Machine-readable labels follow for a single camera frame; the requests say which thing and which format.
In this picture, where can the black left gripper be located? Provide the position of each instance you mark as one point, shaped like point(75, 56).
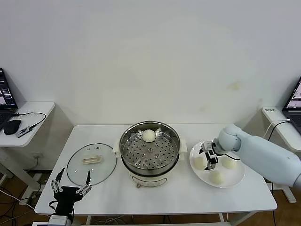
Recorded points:
point(67, 197)

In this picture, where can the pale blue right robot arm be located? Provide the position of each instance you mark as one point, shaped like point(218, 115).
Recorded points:
point(258, 153)

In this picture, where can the perforated steel steamer basket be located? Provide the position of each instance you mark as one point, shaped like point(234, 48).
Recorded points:
point(150, 156)

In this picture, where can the black laptop with dark screen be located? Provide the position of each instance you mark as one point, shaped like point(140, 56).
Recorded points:
point(7, 94)

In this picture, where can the white side table with label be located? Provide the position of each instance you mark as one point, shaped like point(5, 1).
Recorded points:
point(287, 141)

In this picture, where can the white printed label sticker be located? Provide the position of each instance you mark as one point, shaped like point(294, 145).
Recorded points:
point(270, 110)

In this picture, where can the white side table with mouse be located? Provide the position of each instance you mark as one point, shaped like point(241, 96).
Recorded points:
point(35, 110)

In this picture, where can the round white plate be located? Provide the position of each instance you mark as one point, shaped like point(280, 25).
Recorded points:
point(235, 177)

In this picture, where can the black computer mouse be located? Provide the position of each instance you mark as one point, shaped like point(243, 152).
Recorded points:
point(13, 126)

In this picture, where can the white table leg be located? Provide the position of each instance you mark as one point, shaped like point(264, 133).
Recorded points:
point(222, 219)
point(89, 220)

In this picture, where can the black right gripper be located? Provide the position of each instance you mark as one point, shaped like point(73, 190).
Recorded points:
point(215, 150)

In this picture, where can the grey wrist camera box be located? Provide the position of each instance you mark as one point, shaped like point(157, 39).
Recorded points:
point(208, 146)
point(60, 220)

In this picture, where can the grey laptop with bright screen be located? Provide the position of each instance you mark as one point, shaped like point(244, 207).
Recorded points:
point(295, 99)

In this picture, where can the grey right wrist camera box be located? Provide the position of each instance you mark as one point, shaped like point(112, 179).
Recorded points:
point(208, 146)

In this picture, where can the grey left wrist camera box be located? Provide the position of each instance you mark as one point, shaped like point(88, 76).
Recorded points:
point(60, 220)

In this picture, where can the white steamed baozi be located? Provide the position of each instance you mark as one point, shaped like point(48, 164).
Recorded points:
point(216, 178)
point(198, 163)
point(230, 163)
point(148, 136)

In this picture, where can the white wall outlet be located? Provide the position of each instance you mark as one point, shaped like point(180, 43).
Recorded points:
point(37, 155)

